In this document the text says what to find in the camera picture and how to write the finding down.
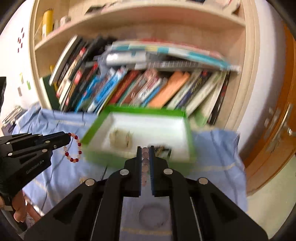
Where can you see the orange book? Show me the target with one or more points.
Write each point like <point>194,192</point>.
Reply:
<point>174,83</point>

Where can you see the blue cloth with stripes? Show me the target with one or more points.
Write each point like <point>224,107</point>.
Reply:
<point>146,217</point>

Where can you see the wooden bookshelf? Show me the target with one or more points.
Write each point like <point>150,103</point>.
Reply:
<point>234,35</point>

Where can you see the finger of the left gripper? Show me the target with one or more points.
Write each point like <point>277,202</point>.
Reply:
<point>54,141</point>

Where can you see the silver door handle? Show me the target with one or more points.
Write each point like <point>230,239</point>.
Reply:
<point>283,128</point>

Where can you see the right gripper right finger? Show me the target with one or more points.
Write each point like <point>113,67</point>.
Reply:
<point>199,210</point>

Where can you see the stack of flat magazines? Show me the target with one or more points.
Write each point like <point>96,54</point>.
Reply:
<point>179,50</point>

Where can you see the person hand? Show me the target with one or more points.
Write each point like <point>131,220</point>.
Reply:
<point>22,209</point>

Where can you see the white leaning book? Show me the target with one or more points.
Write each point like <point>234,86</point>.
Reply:
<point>71,45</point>

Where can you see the green cardboard box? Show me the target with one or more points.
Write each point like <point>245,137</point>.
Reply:
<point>147,127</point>

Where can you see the dark green book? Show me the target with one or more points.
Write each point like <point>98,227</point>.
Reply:
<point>49,93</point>

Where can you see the brown wooden door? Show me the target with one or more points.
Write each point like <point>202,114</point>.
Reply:
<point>262,166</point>

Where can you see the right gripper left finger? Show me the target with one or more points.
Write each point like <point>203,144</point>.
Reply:
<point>92,211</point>

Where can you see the cream white watch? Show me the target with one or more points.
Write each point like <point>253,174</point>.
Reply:
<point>120,139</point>

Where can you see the black strap wristwatch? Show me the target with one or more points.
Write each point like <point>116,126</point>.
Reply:
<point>162,152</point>

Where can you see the yellow cylinder container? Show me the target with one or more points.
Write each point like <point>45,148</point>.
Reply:
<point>47,23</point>

